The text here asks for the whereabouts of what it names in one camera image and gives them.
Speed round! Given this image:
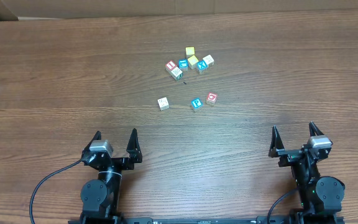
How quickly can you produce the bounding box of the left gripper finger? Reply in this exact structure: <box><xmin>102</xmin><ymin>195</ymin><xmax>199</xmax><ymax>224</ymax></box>
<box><xmin>126</xmin><ymin>128</ymin><xmax>142</xmax><ymax>163</ymax></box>
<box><xmin>85</xmin><ymin>131</ymin><xmax>101</xmax><ymax>149</ymax></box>

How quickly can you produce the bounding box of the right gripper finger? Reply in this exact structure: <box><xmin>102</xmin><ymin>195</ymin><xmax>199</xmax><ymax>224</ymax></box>
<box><xmin>268</xmin><ymin>125</ymin><xmax>285</xmax><ymax>157</ymax></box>
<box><xmin>309</xmin><ymin>121</ymin><xmax>324</xmax><ymax>137</ymax></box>

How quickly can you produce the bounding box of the white patterned wooden block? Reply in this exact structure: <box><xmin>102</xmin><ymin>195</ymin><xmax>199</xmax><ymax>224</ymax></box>
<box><xmin>157</xmin><ymin>97</ymin><xmax>169</xmax><ymax>111</ymax></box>

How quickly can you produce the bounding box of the blue P letter block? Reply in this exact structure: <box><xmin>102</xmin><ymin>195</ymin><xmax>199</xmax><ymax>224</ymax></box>
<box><xmin>191</xmin><ymin>98</ymin><xmax>203</xmax><ymax>111</ymax></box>

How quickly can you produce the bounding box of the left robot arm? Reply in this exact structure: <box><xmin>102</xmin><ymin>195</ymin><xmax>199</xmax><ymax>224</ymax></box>
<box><xmin>80</xmin><ymin>129</ymin><xmax>142</xmax><ymax>223</ymax></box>

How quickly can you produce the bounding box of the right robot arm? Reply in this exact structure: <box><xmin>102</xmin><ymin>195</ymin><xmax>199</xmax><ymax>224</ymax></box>
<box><xmin>268</xmin><ymin>122</ymin><xmax>346</xmax><ymax>223</ymax></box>

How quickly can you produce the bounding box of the red O letter block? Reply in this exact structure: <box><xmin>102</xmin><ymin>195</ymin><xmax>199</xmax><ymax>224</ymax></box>
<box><xmin>206</xmin><ymin>92</ymin><xmax>217</xmax><ymax>105</ymax></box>

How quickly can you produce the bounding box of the white green patterned block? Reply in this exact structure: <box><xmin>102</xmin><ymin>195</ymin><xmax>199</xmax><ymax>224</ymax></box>
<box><xmin>170</xmin><ymin>67</ymin><xmax>183</xmax><ymax>80</ymax></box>

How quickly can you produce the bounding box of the red I letter block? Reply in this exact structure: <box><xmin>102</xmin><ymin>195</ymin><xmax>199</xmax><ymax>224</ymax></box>
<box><xmin>165</xmin><ymin>60</ymin><xmax>177</xmax><ymax>72</ymax></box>

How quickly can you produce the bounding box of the blue L letter block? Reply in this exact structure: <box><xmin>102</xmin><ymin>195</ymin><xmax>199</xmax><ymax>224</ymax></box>
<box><xmin>178</xmin><ymin>59</ymin><xmax>188</xmax><ymax>72</ymax></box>

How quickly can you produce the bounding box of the yellow block near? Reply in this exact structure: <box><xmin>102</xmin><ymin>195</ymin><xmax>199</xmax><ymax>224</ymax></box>
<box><xmin>187</xmin><ymin>55</ymin><xmax>199</xmax><ymax>69</ymax></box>

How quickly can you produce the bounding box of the yellow block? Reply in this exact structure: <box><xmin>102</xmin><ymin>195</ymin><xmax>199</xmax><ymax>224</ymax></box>
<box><xmin>187</xmin><ymin>55</ymin><xmax>199</xmax><ymax>69</ymax></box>
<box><xmin>185</xmin><ymin>47</ymin><xmax>195</xmax><ymax>58</ymax></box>

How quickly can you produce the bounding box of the blue X letter block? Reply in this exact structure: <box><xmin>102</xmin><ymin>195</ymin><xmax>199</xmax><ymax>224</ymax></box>
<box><xmin>196</xmin><ymin>60</ymin><xmax>208</xmax><ymax>74</ymax></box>

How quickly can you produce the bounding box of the white patterned block far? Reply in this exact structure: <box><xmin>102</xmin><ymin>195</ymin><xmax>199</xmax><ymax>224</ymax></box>
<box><xmin>203</xmin><ymin>55</ymin><xmax>214</xmax><ymax>67</ymax></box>

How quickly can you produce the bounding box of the yellow block far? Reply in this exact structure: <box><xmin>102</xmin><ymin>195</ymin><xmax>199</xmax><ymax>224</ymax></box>
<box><xmin>185</xmin><ymin>47</ymin><xmax>195</xmax><ymax>58</ymax></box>

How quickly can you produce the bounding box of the cardboard box edge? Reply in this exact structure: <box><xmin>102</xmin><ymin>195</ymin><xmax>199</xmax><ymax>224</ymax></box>
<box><xmin>0</xmin><ymin>0</ymin><xmax>358</xmax><ymax>21</ymax></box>

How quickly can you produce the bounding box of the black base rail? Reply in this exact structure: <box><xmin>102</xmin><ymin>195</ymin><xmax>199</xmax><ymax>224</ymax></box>
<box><xmin>67</xmin><ymin>215</ymin><xmax>333</xmax><ymax>224</ymax></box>

